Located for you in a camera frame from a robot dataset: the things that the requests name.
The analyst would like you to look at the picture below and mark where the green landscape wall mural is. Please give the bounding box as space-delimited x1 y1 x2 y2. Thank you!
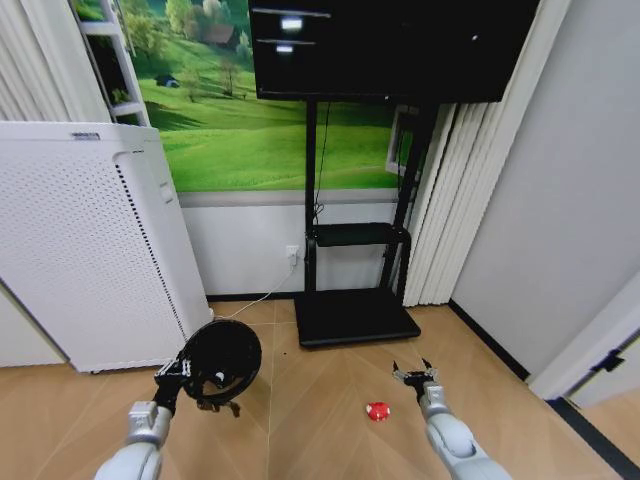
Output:
72 0 416 194

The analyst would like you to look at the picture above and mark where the black round trash bin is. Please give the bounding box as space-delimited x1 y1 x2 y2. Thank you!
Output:
180 319 264 402

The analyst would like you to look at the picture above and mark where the white perforated air purifier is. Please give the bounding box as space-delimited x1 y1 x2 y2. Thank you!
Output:
0 120 215 375

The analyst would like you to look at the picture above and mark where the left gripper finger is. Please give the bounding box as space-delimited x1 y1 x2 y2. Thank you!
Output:
195 369 236 400
154 357 195 380

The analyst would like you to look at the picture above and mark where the black television screen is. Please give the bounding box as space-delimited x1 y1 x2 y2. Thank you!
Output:
247 0 542 104

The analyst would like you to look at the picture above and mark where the white power cable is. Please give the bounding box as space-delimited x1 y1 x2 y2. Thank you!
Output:
211 263 299 322

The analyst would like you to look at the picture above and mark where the white ladder shelf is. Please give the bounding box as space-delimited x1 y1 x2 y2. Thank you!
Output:
73 0 152 127

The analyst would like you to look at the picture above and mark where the black door hinge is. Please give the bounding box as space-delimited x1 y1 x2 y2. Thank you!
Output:
591 349 626 374

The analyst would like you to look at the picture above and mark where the thin black television cable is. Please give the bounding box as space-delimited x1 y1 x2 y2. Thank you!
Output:
312 100 332 227

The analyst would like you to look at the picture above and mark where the white door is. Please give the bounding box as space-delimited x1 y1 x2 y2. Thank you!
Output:
528 268 640 410

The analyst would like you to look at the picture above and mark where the white pleated curtain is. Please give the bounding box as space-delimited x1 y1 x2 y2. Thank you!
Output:
0 0 112 124
401 0 572 308

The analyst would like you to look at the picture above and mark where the black television floor stand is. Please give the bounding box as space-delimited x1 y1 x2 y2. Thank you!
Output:
292 98 423 350

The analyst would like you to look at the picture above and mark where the red crumpled trash piece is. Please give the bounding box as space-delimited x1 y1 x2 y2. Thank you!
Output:
364 400 393 423

